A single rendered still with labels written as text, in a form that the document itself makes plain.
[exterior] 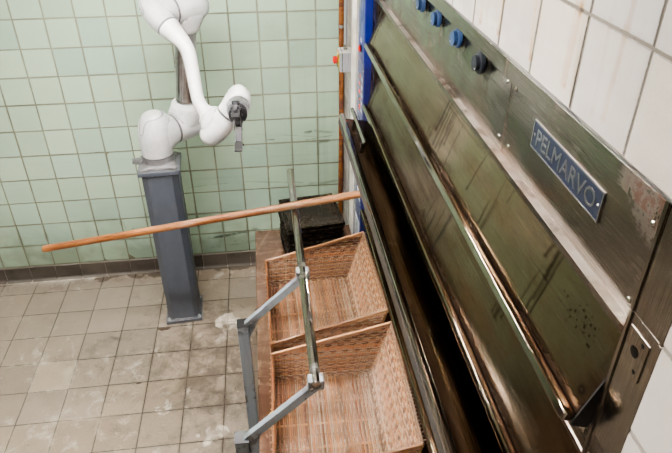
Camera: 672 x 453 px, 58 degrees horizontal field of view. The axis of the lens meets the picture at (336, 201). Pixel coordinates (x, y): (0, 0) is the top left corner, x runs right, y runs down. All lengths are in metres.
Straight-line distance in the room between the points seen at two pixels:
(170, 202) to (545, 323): 2.43
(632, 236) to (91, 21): 2.98
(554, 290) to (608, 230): 0.19
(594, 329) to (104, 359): 2.97
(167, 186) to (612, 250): 2.55
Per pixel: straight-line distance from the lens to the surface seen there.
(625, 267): 0.90
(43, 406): 3.51
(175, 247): 3.38
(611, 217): 0.92
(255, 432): 1.88
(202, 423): 3.19
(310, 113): 3.55
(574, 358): 1.02
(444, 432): 1.31
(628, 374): 0.91
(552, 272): 1.09
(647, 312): 0.85
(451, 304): 1.52
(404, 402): 2.17
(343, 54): 3.07
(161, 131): 3.07
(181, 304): 3.63
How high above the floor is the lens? 2.46
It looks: 32 degrees down
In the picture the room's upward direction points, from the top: straight up
